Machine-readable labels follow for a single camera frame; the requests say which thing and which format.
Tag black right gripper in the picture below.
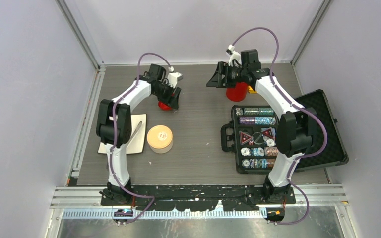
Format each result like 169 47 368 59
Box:
206 61 248 89

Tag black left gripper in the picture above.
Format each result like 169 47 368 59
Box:
153 81 181 109

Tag red round lid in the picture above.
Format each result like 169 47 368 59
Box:
158 102 172 111

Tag red tall cup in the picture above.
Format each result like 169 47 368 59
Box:
226 82 248 102

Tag metal tongs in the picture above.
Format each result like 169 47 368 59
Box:
106 121 144 171

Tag steel round lunch container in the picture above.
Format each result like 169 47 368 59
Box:
149 141 174 154

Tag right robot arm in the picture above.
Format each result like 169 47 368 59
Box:
206 48 320 204

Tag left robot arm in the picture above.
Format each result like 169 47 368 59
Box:
96 64 184 205

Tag yellow tape measure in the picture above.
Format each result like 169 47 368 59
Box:
248 86 257 94

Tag white square plate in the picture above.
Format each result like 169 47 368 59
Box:
97 114 147 155

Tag black poker chip case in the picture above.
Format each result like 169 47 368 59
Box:
220 90 349 174

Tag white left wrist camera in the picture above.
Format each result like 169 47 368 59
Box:
167 66 184 88

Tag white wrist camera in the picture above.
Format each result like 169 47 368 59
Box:
226 45 241 67
167 66 184 88

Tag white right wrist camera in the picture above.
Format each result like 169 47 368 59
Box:
226 45 241 67

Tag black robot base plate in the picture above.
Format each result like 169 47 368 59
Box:
99 185 296 212

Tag aluminium frame rail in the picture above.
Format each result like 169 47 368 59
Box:
50 184 349 225

